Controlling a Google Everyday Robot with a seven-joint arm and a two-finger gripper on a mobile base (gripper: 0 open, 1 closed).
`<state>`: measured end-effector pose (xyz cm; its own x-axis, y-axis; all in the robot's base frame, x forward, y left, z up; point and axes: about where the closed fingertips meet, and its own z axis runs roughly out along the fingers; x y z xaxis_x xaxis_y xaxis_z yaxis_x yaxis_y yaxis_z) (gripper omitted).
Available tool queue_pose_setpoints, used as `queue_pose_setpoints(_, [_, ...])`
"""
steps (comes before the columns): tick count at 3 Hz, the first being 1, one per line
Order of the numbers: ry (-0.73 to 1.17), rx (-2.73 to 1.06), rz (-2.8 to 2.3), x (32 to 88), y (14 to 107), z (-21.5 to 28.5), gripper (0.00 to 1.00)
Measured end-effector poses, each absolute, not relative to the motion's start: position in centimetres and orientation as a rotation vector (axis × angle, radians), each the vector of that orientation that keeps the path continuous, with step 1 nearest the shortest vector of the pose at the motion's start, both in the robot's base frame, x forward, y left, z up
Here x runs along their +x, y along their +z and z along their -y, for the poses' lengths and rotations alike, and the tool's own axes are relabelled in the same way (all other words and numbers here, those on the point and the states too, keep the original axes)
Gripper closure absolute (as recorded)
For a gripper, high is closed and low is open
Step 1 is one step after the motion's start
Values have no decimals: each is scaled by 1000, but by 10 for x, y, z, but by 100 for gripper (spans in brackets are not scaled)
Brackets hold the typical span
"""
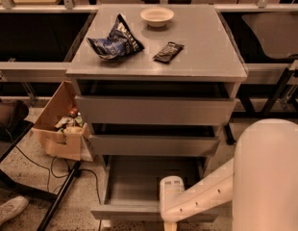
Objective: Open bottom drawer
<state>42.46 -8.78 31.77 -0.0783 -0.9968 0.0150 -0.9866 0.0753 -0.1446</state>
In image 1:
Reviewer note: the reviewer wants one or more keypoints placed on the grey bottom drawer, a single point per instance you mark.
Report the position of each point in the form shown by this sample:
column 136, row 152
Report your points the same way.
column 132, row 185

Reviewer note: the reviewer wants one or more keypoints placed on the grey drawer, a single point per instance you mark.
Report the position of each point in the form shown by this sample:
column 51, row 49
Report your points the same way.
column 156, row 111
column 132, row 185
column 154, row 145

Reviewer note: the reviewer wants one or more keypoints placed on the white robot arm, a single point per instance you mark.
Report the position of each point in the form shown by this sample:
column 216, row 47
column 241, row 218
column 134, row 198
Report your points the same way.
column 261, row 181

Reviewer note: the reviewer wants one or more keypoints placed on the grey middle drawer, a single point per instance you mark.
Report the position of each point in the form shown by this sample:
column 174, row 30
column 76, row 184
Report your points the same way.
column 154, row 145

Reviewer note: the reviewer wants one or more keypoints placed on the grey top drawer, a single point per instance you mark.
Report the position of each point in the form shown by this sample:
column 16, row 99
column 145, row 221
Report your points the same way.
column 156, row 111

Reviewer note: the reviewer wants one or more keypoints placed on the grey drawer cabinet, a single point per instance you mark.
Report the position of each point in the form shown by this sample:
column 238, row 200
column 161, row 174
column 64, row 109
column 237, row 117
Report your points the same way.
column 156, row 91

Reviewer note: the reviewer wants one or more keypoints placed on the cardboard box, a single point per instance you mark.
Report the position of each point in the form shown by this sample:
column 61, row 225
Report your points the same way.
column 68, row 146

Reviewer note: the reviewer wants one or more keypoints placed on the items in cardboard box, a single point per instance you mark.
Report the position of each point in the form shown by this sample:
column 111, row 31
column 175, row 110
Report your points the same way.
column 71, row 123

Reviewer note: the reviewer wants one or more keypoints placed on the black snack bar wrapper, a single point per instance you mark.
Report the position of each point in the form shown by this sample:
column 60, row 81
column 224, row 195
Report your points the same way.
column 170, row 51

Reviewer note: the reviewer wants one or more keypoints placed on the white shoe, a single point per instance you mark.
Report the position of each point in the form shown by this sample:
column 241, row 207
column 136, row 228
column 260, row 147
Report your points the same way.
column 12, row 208

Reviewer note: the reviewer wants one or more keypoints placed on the blue chip bag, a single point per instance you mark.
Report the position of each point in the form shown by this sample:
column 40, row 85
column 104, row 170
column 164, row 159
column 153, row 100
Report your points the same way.
column 120, row 42

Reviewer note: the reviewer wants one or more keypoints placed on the white bowl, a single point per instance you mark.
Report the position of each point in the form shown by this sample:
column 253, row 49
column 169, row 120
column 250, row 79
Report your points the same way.
column 157, row 16

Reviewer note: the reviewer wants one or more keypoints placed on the dark bag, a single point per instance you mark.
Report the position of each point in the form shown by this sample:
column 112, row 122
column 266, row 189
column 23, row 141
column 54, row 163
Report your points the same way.
column 12, row 112

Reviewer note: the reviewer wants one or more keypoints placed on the grey chair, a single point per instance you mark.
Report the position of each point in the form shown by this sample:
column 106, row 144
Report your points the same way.
column 277, row 34

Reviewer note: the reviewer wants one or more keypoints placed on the black table leg frame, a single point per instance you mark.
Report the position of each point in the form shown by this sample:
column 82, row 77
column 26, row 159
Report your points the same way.
column 8, row 141

